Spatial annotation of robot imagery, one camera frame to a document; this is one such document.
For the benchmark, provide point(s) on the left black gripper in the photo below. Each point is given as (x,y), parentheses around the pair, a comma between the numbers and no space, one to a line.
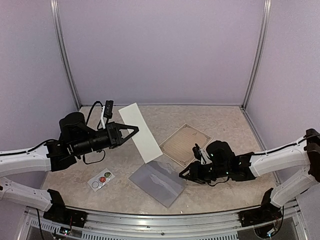
(114,135)

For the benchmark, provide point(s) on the right aluminium frame post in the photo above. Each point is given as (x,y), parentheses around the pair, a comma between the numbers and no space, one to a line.
(258,53)

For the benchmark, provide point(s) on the grey envelope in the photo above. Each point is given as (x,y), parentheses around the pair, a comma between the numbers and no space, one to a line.
(160,181)

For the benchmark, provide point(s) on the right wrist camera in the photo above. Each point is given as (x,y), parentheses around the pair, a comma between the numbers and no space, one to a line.
(200,154)

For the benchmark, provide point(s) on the aluminium frame post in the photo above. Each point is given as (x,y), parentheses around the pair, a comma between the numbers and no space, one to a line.
(258,53)
(54,5)

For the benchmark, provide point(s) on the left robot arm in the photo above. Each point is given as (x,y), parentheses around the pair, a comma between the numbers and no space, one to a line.
(76,140)

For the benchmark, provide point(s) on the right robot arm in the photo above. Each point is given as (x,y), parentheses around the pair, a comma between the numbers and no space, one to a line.
(219,161)

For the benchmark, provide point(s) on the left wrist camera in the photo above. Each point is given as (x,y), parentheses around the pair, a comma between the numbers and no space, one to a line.
(106,113)

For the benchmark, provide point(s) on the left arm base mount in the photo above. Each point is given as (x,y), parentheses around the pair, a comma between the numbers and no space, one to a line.
(59,213)

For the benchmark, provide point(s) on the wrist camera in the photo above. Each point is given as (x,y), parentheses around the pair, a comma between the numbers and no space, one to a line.
(200,154)
(106,113)

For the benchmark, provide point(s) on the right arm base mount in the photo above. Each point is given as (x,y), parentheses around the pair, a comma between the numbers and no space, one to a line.
(266,212)

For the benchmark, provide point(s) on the sticker sheet with seals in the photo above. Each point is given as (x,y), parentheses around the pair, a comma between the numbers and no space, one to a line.
(101,179)

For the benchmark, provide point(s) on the beige letter paper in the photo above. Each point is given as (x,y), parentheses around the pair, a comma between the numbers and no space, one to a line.
(178,146)
(144,140)

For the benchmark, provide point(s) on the front aluminium rail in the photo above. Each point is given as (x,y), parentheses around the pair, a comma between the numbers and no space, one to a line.
(221,225)

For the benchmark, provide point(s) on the left aluminium frame post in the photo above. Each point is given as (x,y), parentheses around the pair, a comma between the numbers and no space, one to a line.
(54,5)

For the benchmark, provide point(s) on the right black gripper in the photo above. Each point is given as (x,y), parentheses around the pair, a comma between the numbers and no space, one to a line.
(195,174)

